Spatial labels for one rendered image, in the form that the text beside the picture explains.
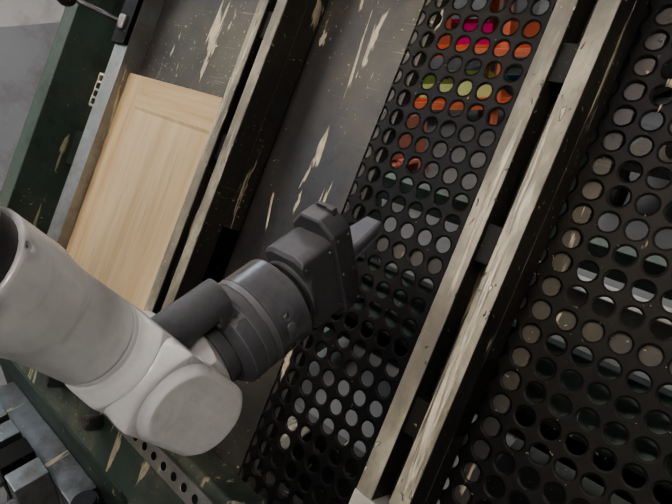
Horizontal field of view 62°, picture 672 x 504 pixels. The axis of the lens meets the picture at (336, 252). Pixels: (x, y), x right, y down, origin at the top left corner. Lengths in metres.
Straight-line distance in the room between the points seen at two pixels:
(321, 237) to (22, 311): 0.27
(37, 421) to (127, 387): 0.83
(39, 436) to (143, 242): 0.41
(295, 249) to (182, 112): 0.56
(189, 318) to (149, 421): 0.08
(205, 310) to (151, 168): 0.63
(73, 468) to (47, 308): 0.79
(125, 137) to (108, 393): 0.80
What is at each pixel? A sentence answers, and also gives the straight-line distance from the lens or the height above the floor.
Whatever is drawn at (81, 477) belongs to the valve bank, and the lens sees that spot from 1.09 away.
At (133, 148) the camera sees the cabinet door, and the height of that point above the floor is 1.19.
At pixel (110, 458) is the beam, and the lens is 0.97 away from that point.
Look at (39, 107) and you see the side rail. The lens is 1.41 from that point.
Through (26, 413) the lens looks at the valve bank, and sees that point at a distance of 1.25.
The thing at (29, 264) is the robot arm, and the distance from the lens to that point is 0.32.
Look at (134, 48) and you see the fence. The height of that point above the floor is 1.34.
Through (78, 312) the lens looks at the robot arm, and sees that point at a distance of 0.35.
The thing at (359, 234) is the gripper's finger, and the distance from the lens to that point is 0.57.
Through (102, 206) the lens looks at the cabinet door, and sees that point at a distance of 1.15.
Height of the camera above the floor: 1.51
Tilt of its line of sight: 29 degrees down
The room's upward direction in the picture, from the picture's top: straight up
